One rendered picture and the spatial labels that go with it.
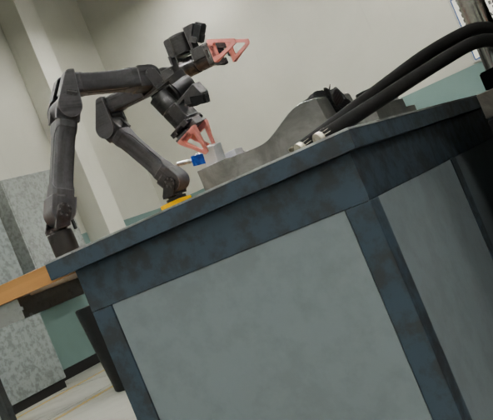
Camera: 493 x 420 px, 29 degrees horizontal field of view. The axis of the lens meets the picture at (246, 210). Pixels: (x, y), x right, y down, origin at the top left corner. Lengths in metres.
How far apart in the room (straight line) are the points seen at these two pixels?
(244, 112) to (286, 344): 8.94
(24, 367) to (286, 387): 6.68
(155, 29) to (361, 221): 9.61
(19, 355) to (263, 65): 4.22
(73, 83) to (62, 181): 0.25
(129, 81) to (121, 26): 8.98
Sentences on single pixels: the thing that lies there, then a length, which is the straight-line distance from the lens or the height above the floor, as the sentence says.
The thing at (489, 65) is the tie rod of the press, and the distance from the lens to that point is 2.28.
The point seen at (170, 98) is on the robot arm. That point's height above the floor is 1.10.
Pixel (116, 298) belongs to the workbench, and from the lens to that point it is 1.87.
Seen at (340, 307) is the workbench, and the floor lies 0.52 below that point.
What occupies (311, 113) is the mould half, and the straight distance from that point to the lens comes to 2.28.
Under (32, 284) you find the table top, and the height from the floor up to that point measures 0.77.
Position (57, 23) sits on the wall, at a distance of 11.33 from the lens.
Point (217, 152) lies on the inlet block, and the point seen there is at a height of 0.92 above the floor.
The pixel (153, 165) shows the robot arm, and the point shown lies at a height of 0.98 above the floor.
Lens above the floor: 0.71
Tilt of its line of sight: 1 degrees up
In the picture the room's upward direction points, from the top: 23 degrees counter-clockwise
